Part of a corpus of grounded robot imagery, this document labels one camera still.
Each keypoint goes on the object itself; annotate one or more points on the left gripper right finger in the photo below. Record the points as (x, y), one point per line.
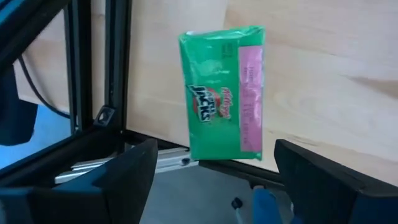
(317, 193)

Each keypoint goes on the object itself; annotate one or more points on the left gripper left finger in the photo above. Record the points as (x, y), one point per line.
(130, 186)

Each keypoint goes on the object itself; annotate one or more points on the green Apple Jacks cereal box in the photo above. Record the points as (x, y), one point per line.
(217, 109)

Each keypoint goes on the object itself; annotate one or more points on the blue rounded object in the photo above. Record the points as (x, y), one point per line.
(267, 207)

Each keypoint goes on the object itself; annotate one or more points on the small black knob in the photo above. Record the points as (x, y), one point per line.
(236, 203)

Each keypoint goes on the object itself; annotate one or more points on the silver metal bracket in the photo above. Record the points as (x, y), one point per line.
(174, 160)

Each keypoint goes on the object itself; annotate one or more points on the black aluminium table frame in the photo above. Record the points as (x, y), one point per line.
(116, 62)

